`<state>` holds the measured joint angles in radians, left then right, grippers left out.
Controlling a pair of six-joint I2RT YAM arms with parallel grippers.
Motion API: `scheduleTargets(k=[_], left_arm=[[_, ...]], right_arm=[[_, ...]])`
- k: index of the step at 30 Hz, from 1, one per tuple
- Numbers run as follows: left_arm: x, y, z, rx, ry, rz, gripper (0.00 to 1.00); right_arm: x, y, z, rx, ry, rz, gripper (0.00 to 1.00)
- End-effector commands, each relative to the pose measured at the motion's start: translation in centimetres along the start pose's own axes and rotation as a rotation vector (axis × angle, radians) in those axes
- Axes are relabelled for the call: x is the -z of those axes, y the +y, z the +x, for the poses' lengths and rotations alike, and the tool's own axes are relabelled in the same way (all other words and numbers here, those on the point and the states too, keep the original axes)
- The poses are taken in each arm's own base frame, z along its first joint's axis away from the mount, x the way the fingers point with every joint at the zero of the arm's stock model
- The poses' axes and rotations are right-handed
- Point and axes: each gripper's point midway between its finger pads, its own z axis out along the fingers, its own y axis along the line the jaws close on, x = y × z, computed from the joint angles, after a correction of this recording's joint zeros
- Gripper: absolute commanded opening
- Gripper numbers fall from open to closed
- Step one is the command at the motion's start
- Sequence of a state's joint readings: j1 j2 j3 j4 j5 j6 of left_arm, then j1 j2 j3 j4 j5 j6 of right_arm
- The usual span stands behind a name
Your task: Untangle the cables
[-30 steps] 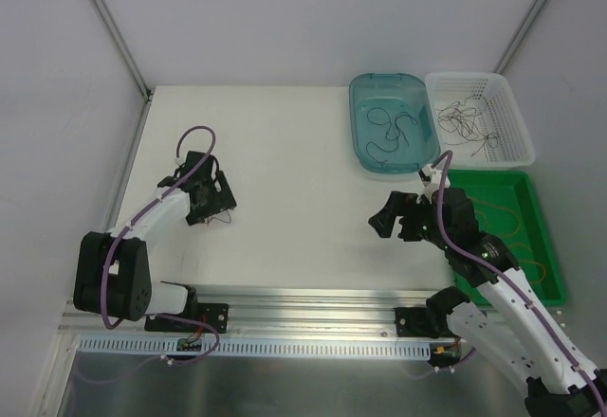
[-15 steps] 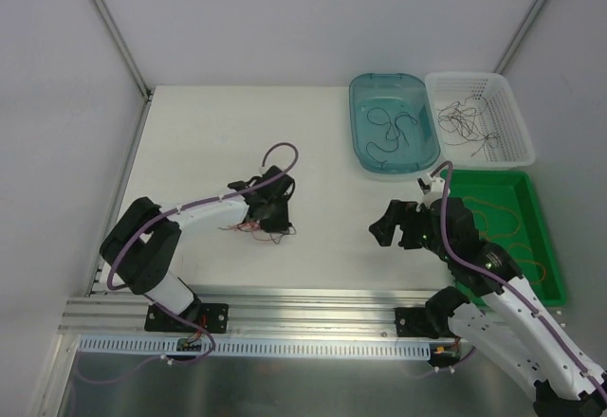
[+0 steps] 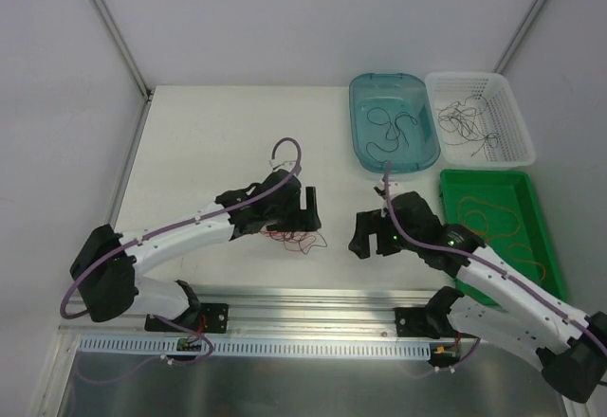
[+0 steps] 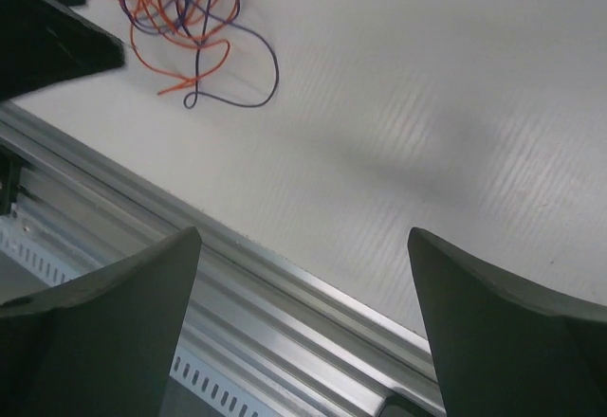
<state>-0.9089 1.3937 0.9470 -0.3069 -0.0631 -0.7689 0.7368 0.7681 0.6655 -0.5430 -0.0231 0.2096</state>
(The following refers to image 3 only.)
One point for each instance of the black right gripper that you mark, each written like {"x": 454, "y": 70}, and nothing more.
{"x": 379, "y": 240}

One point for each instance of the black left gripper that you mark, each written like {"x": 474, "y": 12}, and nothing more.
{"x": 294, "y": 221}

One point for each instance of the dark wire pulled from tangle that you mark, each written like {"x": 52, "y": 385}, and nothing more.
{"x": 463, "y": 117}

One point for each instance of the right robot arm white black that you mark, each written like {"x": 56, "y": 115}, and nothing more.
{"x": 566, "y": 345}

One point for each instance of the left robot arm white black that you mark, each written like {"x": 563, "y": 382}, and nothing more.
{"x": 111, "y": 269}

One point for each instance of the teal transparent plastic bin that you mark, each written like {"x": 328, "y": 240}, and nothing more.
{"x": 391, "y": 123}

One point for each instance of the green plastic tray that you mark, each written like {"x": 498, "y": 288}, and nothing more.
{"x": 503, "y": 208}

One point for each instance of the white perforated plastic basket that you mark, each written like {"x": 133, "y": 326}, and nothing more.
{"x": 506, "y": 143}

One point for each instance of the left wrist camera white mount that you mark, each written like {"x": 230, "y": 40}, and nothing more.
{"x": 286, "y": 165}

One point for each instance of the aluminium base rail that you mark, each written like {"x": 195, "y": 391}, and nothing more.
{"x": 311, "y": 313}

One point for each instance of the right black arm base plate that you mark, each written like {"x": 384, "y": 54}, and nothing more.
{"x": 421, "y": 322}

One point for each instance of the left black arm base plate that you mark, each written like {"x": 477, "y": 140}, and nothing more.
{"x": 208, "y": 318}

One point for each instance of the white slotted cable duct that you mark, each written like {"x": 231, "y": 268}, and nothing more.
{"x": 255, "y": 347}

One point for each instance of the left aluminium frame post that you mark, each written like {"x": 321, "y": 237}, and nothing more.
{"x": 116, "y": 37}

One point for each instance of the aluminium frame post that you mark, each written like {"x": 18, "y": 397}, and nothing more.
{"x": 116, "y": 37}
{"x": 520, "y": 34}

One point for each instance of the right aluminium frame post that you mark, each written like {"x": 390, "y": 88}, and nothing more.
{"x": 520, "y": 34}

